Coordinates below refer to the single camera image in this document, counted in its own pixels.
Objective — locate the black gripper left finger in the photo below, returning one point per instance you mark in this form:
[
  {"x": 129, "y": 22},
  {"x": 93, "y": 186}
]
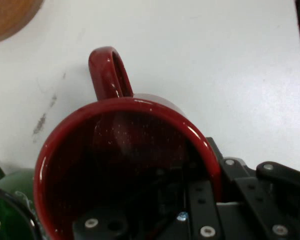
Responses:
[{"x": 204, "y": 217}]

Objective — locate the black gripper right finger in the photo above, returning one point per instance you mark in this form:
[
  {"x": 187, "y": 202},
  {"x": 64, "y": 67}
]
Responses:
[{"x": 260, "y": 200}]

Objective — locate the red speckled enamel mug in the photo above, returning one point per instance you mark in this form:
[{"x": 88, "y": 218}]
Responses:
[{"x": 139, "y": 140}]

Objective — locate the dark green enamel mug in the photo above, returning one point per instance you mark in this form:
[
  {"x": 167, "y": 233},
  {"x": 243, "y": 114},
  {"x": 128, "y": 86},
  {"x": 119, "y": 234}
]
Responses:
[{"x": 12, "y": 180}]

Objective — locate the brown wooden mug tree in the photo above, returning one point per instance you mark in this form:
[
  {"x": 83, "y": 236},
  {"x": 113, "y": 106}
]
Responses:
[{"x": 9, "y": 17}]

